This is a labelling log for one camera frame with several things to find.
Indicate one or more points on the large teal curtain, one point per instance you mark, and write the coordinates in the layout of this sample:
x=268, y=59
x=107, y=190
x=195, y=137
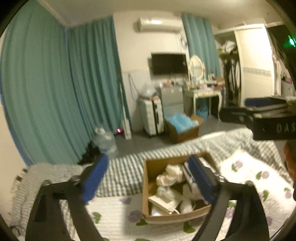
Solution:
x=59, y=84

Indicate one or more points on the white wardrobe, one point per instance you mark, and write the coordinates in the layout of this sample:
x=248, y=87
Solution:
x=257, y=63

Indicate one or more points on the blue basket under table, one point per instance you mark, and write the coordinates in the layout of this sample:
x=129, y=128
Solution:
x=202, y=112

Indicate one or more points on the white towel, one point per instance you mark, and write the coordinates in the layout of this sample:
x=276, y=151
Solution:
x=169, y=206

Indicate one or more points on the clear water jug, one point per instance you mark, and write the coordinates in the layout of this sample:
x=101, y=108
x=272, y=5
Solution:
x=106, y=143

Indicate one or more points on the white air conditioner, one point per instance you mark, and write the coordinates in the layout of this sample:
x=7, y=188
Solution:
x=159, y=25

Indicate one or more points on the knotted white sock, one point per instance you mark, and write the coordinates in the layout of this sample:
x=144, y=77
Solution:
x=165, y=192

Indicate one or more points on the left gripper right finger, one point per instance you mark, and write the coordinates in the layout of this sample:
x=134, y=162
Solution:
x=248, y=221

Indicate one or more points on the black white packaged pack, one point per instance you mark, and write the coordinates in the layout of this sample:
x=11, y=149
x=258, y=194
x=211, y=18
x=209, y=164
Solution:
x=200, y=173

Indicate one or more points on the white upright vacuum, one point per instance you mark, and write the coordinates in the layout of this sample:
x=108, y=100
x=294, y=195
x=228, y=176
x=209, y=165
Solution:
x=126, y=123

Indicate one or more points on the small silver fridge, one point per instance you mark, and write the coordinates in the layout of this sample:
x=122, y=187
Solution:
x=172, y=101

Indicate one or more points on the white suitcase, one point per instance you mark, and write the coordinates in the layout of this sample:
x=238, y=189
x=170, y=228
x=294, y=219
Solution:
x=152, y=116

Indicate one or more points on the right teal curtain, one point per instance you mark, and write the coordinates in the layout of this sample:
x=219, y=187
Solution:
x=201, y=42

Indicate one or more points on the white dressing table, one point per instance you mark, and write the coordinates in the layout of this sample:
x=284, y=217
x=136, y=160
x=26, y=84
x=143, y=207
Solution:
x=191, y=98

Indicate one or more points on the cream cloth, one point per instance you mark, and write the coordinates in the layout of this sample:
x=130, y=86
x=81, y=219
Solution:
x=172, y=175

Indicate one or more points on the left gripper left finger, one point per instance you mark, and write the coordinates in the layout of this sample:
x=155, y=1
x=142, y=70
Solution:
x=46, y=221

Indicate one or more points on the box of blue bags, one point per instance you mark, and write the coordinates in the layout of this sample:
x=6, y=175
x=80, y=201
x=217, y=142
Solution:
x=181, y=127

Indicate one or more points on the white sock pair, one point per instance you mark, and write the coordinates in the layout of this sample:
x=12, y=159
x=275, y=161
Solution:
x=189, y=197

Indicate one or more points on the white oval vanity mirror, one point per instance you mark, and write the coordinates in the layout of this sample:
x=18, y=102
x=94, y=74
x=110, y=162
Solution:
x=196, y=68

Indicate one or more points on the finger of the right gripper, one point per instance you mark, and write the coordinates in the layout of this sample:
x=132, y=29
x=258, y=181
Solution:
x=265, y=102
x=237, y=115

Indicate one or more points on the black wall television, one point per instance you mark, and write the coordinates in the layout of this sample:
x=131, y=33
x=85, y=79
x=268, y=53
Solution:
x=166, y=64

